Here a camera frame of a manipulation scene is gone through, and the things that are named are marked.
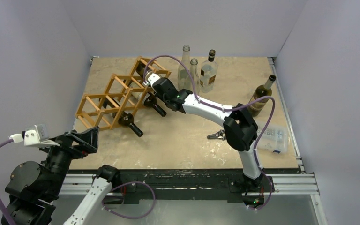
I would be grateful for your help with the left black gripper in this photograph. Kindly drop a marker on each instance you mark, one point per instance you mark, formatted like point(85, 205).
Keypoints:
point(88, 139)

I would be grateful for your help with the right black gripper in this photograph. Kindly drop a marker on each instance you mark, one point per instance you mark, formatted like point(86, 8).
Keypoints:
point(156, 86)

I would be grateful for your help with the dark labelled wine bottle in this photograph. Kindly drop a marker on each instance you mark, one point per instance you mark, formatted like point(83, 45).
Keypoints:
point(151, 102)

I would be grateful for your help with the olive green wine bottle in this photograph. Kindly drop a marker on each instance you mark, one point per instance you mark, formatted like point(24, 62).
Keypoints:
point(141, 68)

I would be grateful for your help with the clear liquor bottle black cap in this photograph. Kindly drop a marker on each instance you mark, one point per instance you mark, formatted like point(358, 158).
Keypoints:
point(209, 69)

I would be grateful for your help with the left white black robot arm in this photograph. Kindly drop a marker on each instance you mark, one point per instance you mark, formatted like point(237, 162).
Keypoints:
point(33, 186)

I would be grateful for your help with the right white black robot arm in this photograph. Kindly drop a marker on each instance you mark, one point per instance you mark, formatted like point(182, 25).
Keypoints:
point(239, 126)

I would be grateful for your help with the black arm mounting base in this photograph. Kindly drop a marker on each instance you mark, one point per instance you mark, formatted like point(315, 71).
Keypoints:
point(133, 185)

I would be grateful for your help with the tall clear bottle back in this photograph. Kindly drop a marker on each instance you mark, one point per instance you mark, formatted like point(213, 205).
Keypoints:
point(183, 77)

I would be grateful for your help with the wooden wine rack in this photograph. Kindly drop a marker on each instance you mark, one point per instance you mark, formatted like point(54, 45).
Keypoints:
point(122, 93)

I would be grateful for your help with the clear bottle front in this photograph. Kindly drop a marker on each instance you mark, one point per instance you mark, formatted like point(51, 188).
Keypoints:
point(193, 85)

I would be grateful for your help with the dark bottle in lower rack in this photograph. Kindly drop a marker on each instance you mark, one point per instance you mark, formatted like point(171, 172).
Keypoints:
point(126, 119)

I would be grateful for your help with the black pruning shears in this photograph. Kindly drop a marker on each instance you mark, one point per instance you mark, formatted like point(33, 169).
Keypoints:
point(218, 135)

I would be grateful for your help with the clear plastic parts box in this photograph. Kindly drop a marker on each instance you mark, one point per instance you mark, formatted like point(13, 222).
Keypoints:
point(275, 139)

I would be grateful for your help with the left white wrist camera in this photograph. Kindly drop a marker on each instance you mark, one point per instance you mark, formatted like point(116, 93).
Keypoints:
point(34, 136)

